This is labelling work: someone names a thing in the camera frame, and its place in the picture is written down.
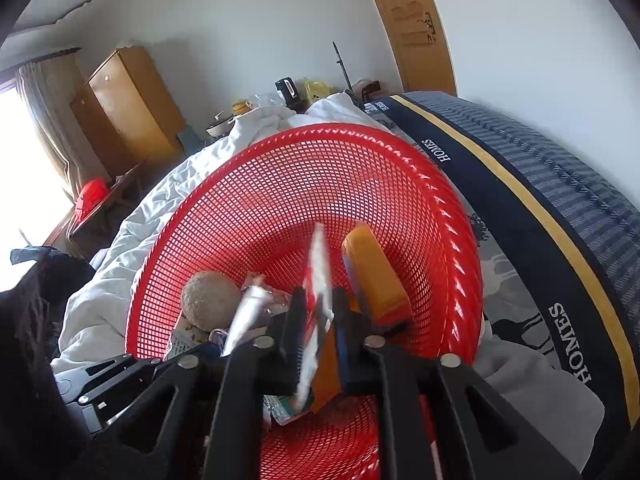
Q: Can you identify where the wooden wardrobe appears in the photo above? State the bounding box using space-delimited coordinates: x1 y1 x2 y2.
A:
70 46 187 177

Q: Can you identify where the clear plastic bag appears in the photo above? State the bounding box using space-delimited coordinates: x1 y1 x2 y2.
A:
242 271 292 313

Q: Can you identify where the black tripod pole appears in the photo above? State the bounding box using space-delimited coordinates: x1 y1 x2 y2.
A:
332 41 359 102

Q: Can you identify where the dark clothing pile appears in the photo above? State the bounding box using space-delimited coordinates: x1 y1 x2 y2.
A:
10 246 97 302

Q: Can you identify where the beige plush ball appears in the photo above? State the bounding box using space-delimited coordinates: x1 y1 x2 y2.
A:
181 270 242 333

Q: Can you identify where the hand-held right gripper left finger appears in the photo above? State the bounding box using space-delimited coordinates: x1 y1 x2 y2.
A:
102 287 311 480

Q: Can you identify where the grey printed bedsheet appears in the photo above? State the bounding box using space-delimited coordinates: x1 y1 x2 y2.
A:
365 100 557 362

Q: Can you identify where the red white packet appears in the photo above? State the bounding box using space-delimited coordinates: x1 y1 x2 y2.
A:
294 222 335 409

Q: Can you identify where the orange yellow packet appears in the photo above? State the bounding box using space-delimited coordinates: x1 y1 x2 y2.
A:
310 305 347 414

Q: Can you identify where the dark brown bag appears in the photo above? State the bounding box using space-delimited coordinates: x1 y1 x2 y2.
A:
350 79 385 106

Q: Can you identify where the white green foil sachet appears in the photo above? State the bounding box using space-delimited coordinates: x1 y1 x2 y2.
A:
263 394 303 427
220 285 274 359

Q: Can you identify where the crumpled clear plastic wrap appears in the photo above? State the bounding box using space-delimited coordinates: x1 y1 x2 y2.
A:
250 92 287 111

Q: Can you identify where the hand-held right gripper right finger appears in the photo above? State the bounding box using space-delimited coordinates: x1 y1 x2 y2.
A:
331 287 583 480

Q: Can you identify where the yellow bag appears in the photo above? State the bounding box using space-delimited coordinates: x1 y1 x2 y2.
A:
302 77 332 101

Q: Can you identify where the red bag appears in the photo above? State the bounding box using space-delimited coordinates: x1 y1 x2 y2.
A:
75 177 112 221

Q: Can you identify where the white duvet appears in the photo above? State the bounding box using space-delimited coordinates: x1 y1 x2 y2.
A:
50 94 606 480

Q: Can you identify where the striped mattress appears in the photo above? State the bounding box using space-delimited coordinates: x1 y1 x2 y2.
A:
385 91 640 441

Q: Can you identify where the red mesh plastic basket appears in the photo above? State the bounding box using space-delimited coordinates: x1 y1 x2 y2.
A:
125 122 485 480

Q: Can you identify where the wooden table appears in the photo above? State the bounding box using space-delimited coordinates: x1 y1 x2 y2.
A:
42 159 151 257

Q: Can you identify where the beige curtain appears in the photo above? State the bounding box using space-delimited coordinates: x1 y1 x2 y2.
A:
15 52 97 202

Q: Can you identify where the window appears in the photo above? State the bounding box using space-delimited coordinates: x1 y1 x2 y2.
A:
0 80 77 292

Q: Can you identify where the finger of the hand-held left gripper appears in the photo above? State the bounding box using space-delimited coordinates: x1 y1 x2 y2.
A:
55 352 168 433

